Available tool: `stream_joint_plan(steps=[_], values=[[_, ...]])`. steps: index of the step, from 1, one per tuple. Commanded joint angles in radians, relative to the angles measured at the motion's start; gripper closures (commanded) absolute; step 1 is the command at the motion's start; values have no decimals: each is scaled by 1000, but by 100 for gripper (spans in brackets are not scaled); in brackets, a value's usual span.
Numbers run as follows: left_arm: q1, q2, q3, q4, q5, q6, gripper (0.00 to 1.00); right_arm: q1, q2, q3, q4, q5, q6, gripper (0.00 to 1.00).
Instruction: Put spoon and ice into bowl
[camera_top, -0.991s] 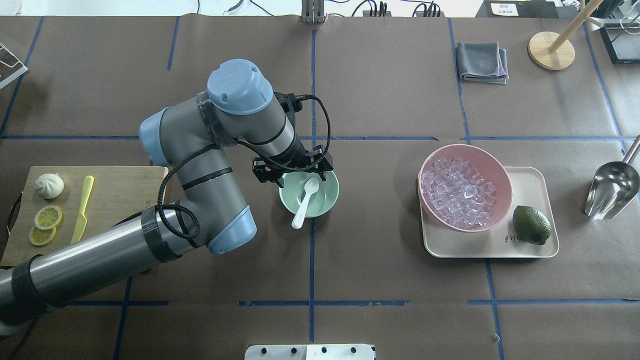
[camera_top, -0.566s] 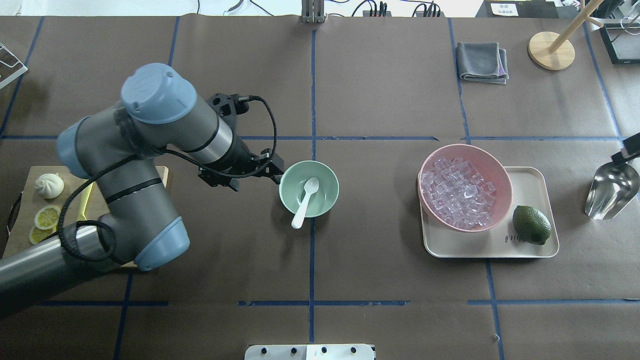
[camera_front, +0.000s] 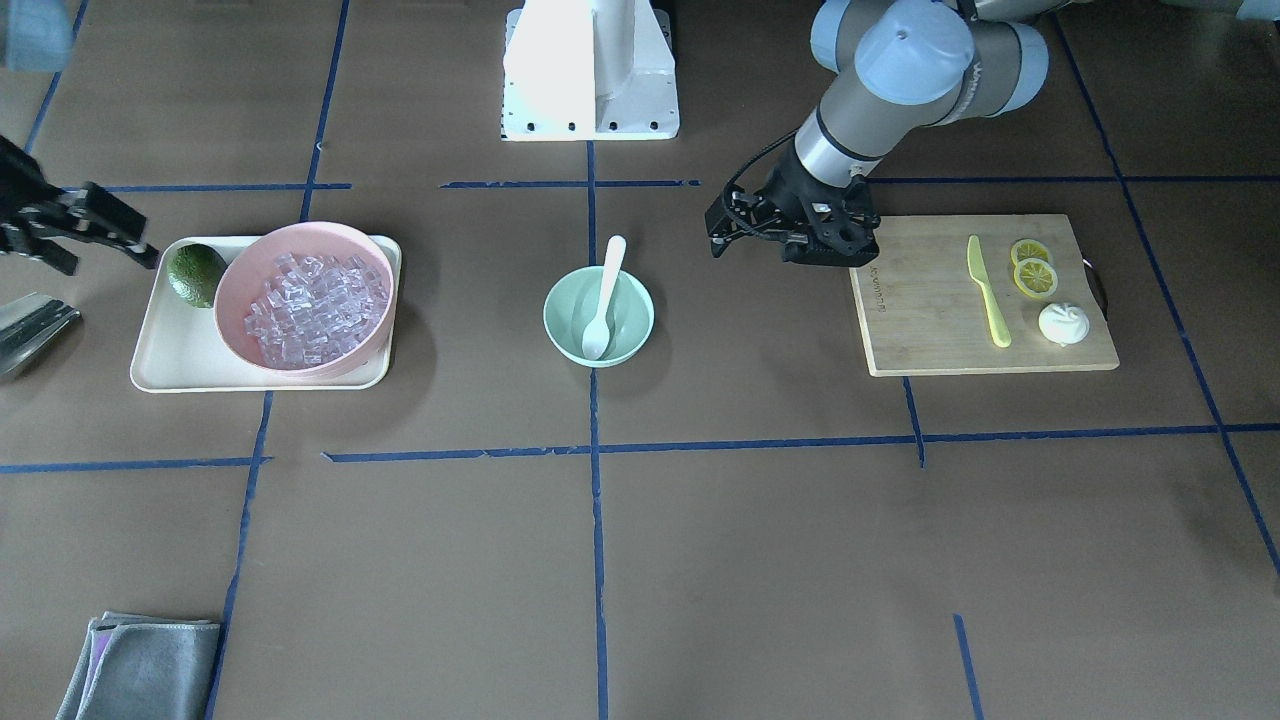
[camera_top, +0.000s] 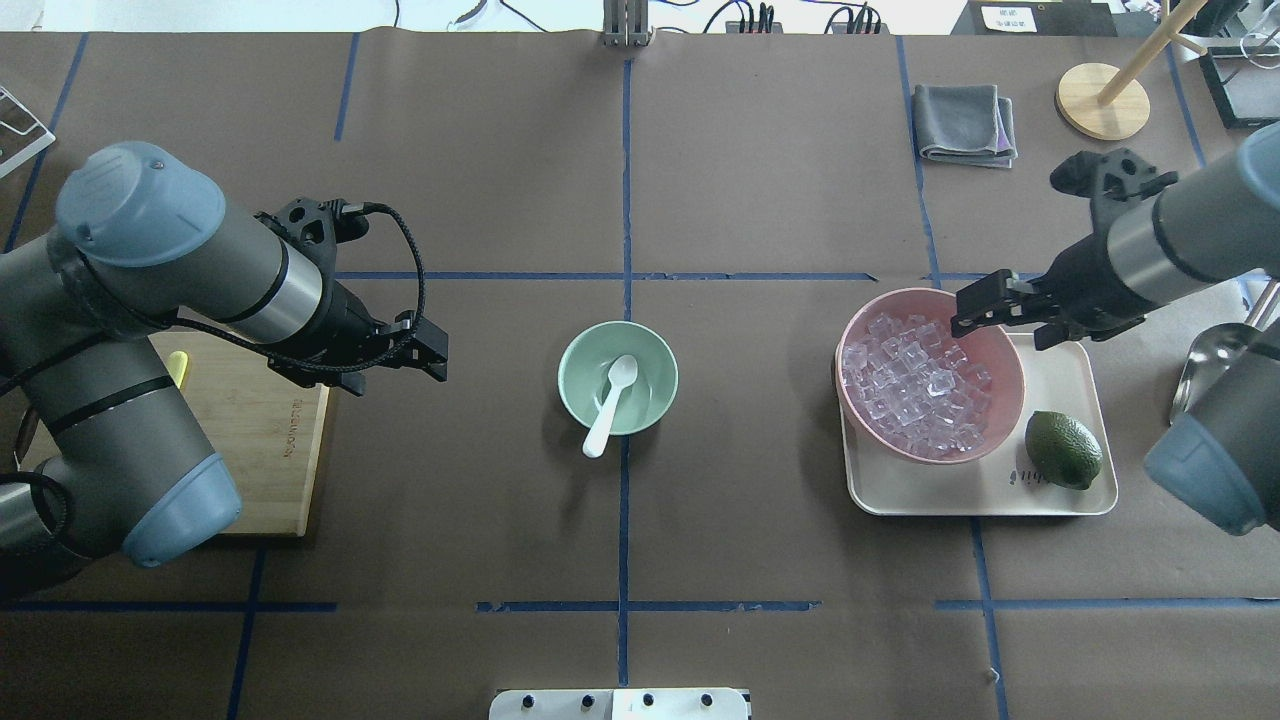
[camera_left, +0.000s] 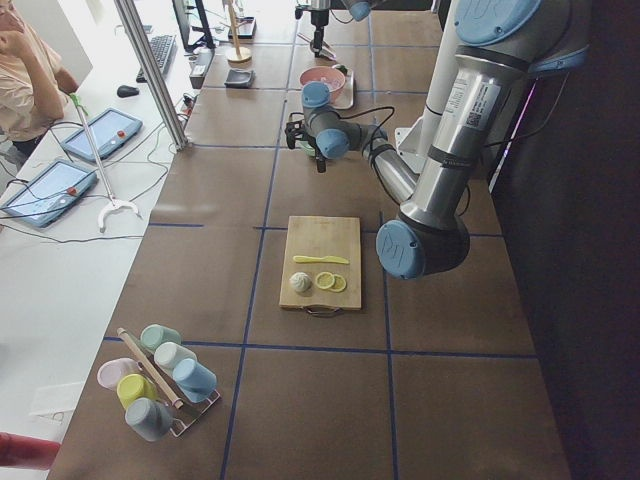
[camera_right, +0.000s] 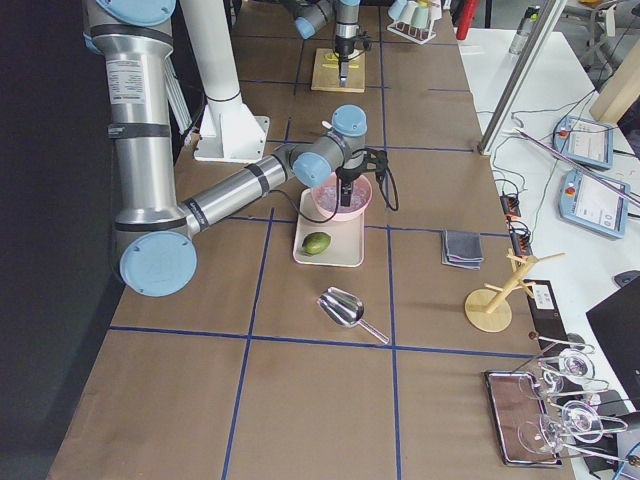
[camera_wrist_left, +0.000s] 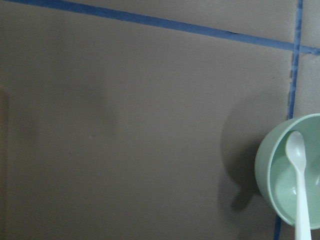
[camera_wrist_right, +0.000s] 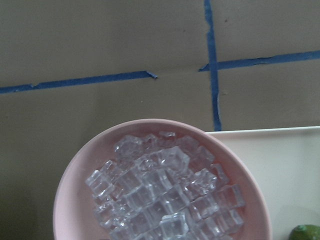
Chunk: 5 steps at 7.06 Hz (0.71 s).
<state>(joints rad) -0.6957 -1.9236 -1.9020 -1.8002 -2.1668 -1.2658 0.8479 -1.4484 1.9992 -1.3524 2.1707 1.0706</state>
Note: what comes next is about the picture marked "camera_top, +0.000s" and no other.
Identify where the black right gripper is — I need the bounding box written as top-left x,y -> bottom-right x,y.
950,234 -> 1149,351

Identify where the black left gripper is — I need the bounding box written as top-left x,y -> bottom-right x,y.
268,281 -> 449,393

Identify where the white plastic spoon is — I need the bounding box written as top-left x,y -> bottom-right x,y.
581,354 -> 637,459

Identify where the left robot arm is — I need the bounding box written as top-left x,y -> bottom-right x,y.
3,141 -> 449,585

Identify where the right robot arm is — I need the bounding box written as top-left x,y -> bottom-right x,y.
950,126 -> 1279,536

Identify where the pile of clear ice cubes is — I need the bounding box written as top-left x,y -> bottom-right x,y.
840,313 -> 992,460

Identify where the pink bowl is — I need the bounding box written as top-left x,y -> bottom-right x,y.
835,287 -> 1027,465

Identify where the green bowl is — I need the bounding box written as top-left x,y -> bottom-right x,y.
557,320 -> 678,436

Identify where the steel ice scoop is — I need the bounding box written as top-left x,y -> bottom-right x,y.
1167,277 -> 1279,425

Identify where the green lime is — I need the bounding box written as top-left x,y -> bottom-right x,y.
1024,410 -> 1105,491

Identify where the cream plastic tray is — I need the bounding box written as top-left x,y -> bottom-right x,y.
841,333 -> 1119,518

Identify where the bamboo cutting board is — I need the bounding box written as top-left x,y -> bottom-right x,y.
15,332 -> 332,539

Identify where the folded grey cloth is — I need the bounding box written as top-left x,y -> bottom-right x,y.
911,85 -> 1018,169

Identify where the wooden stand with round base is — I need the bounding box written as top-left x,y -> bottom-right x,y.
1055,1 -> 1208,142

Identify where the yellow plastic knife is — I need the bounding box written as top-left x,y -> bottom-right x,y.
165,350 -> 189,389

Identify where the black framed box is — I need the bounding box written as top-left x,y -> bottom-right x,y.
1198,47 -> 1279,129

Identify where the black power strip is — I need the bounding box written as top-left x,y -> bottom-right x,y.
716,1 -> 785,35

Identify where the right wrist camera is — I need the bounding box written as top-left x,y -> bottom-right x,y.
1050,149 -> 1179,237

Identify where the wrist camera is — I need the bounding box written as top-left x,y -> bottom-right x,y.
253,197 -> 370,272
1050,149 -> 1179,237

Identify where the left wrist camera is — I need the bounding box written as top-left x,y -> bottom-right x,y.
253,197 -> 370,272

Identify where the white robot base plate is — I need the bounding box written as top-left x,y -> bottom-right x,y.
488,687 -> 753,719

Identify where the grey metal post bracket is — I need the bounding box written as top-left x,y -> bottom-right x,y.
602,0 -> 653,47

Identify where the white wire cup rack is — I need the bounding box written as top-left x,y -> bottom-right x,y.
0,86 -> 56,178

